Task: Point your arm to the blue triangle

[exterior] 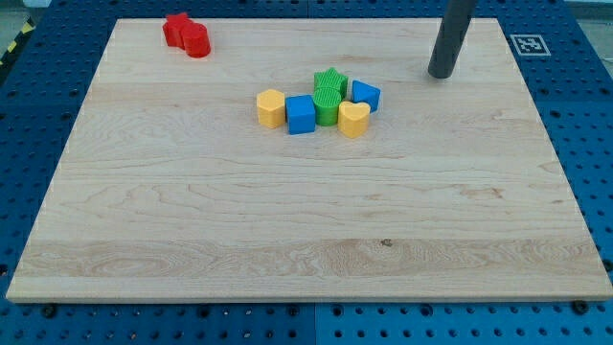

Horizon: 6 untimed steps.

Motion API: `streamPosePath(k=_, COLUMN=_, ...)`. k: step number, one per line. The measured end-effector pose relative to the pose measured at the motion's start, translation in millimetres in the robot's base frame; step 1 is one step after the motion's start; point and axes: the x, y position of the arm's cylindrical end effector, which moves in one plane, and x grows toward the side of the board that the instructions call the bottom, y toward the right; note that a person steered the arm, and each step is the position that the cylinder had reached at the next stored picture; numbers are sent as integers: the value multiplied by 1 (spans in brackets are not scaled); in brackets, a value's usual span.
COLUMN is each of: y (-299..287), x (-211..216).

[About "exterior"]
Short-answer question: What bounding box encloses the grey cylindrical robot arm rod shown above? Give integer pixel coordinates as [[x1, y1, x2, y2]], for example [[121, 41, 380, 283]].
[[427, 0, 478, 80]]

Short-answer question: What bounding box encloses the blue triangle block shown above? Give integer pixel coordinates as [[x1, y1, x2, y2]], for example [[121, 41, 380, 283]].
[[352, 80, 381, 113]]

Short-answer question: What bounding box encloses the blue cube block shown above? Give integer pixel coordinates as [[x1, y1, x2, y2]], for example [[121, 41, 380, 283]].
[[285, 95, 315, 135]]

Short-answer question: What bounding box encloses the yellow heart block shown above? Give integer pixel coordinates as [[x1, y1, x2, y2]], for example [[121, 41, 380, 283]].
[[337, 101, 371, 138]]

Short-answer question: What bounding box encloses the green cylinder block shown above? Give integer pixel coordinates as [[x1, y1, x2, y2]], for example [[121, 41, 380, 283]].
[[313, 87, 342, 127]]

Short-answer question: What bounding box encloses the yellow hexagon block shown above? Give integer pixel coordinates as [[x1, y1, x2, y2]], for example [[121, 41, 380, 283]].
[[256, 89, 286, 128]]

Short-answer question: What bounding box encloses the green star block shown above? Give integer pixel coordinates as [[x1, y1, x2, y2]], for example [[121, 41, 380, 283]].
[[313, 67, 349, 99]]

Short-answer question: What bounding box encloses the wooden board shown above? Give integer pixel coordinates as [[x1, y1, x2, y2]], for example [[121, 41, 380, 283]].
[[7, 18, 612, 304]]

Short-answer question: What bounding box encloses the red cylinder block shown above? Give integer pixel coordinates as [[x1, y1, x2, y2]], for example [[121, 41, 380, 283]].
[[180, 22, 212, 58]]

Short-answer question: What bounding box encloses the red star block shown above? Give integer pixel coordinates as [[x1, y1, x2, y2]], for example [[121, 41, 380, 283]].
[[162, 12, 192, 49]]

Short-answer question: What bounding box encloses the white fiducial marker tag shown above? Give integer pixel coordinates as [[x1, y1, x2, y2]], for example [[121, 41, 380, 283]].
[[511, 34, 551, 57]]

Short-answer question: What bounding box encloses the yellow black hazard tape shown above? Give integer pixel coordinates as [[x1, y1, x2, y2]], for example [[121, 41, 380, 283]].
[[1, 17, 35, 68]]

